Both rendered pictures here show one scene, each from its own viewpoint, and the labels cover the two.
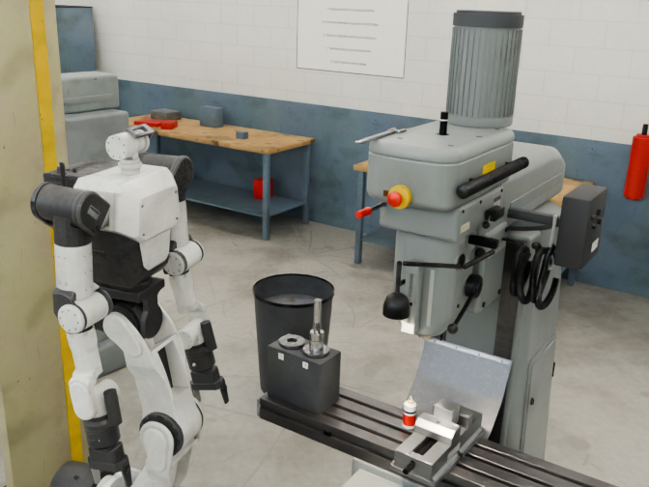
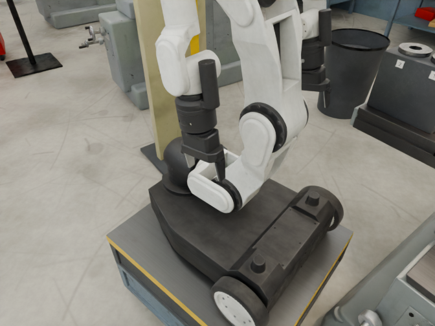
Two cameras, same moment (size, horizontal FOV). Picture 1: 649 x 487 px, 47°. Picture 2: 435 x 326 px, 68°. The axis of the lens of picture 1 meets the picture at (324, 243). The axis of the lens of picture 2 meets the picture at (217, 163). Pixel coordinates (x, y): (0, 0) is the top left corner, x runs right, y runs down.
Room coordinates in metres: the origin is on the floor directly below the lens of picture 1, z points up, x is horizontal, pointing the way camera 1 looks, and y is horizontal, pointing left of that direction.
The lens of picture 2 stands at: (1.15, 0.33, 1.48)
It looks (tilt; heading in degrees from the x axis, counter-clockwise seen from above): 40 degrees down; 20
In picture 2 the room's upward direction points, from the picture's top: straight up
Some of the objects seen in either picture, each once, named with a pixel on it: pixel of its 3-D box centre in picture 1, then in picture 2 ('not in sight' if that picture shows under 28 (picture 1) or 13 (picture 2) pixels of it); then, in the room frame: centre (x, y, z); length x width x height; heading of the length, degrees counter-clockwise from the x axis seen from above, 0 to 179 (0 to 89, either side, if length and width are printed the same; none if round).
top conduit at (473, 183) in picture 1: (493, 175); not in sight; (1.96, -0.45, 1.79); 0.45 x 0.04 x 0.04; 147
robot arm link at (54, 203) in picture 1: (67, 214); not in sight; (1.75, 0.64, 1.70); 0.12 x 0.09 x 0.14; 69
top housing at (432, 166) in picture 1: (442, 161); not in sight; (2.02, -0.32, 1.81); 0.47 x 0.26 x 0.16; 147
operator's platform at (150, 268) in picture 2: not in sight; (229, 260); (1.96, 0.56, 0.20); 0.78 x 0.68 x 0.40; 70
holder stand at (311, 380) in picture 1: (303, 371); (418, 85); (2.22, 0.06, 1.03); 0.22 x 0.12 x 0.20; 56
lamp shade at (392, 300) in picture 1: (396, 303); not in sight; (1.82, -0.20, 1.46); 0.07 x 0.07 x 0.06
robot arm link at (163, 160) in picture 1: (165, 177); not in sight; (2.16, 0.49, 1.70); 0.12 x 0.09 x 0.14; 69
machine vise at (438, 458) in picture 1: (440, 434); not in sight; (1.94, -0.37, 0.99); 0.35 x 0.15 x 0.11; 145
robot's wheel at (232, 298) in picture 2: not in sight; (239, 306); (1.62, 0.43, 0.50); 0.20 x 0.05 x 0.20; 70
